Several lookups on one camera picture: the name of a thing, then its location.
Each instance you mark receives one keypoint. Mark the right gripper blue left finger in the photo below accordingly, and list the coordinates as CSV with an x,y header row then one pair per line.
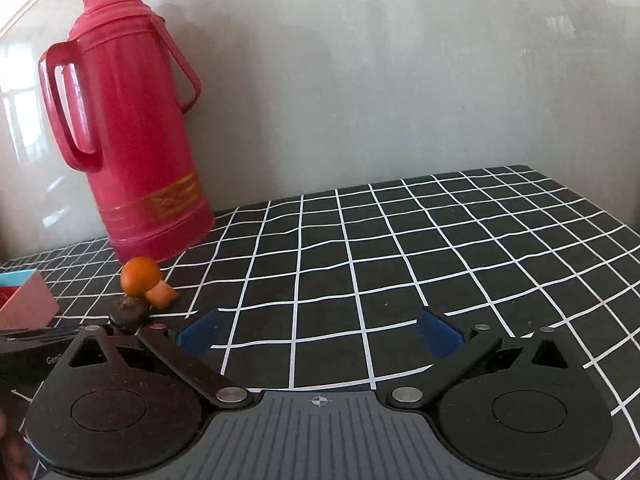
x,y
180,349

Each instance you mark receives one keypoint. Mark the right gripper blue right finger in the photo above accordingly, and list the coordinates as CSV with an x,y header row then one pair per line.
x,y
456,352

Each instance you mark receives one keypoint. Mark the orange mandarin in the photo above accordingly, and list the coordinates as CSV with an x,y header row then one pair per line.
x,y
139,275

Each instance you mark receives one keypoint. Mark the colourful cardboard box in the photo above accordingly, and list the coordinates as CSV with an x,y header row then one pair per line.
x,y
26,300

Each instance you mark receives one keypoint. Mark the carrot chunk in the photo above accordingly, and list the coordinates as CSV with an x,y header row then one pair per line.
x,y
161,295

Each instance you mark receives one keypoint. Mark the dark chestnut upper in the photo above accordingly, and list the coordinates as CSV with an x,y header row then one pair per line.
x,y
127,310

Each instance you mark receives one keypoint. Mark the black white checked tablecloth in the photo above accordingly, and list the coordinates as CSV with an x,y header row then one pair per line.
x,y
318,298

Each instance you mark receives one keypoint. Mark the red thermos flask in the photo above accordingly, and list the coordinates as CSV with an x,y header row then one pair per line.
x,y
116,91

